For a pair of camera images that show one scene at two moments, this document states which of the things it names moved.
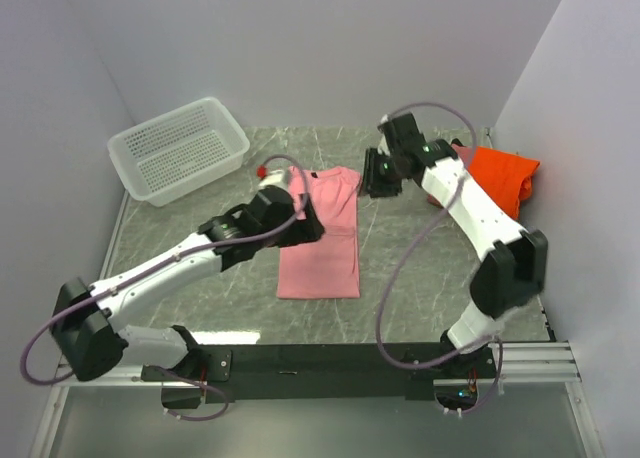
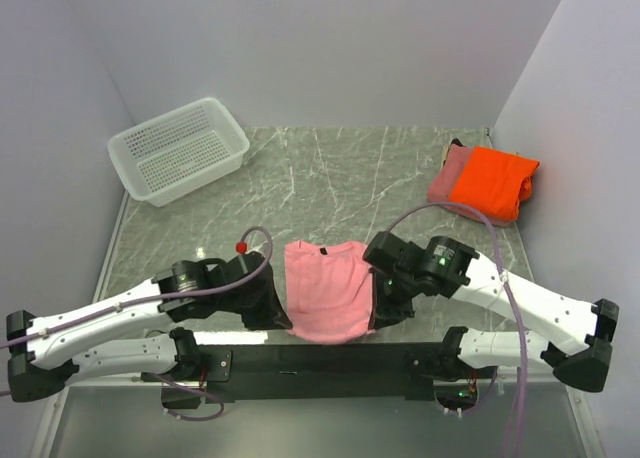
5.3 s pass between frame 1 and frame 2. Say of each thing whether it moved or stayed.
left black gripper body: moved
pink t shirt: moved
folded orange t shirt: stayed
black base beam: stayed
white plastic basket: stayed
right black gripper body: moved
